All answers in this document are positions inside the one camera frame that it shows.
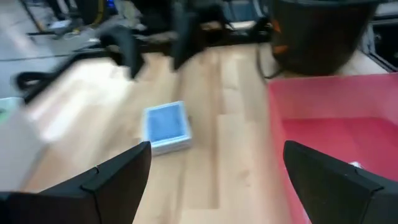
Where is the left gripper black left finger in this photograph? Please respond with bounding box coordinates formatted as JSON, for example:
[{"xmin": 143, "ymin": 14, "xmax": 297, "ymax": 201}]
[{"xmin": 0, "ymin": 141, "xmax": 152, "ymax": 224}]

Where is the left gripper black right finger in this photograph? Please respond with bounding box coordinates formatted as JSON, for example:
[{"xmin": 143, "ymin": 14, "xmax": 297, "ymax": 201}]
[{"xmin": 282, "ymin": 140, "xmax": 398, "ymax": 224}]

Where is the black bucket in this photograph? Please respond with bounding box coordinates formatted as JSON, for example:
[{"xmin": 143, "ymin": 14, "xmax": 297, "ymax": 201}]
[{"xmin": 256, "ymin": 0, "xmax": 379, "ymax": 78}]

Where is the white plastic bin with handles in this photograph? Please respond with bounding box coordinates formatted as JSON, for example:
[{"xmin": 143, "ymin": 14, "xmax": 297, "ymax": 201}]
[{"xmin": 0, "ymin": 96, "xmax": 50, "ymax": 191}]

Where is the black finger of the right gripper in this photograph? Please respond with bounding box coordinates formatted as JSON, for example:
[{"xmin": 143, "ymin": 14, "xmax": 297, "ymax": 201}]
[
  {"xmin": 170, "ymin": 12, "xmax": 200, "ymax": 71},
  {"xmin": 99, "ymin": 26, "xmax": 144, "ymax": 79}
]

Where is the blue-backed card deck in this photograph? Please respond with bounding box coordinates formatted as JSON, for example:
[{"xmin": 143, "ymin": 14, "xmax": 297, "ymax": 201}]
[{"xmin": 142, "ymin": 100, "xmax": 193, "ymax": 156}]

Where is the black aluminium table frame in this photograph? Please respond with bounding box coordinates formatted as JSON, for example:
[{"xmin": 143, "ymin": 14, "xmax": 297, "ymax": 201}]
[{"xmin": 15, "ymin": 29, "xmax": 274, "ymax": 105}]

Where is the pink translucent plastic bin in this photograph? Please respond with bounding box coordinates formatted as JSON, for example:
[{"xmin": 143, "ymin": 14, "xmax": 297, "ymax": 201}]
[{"xmin": 267, "ymin": 73, "xmax": 398, "ymax": 224}]

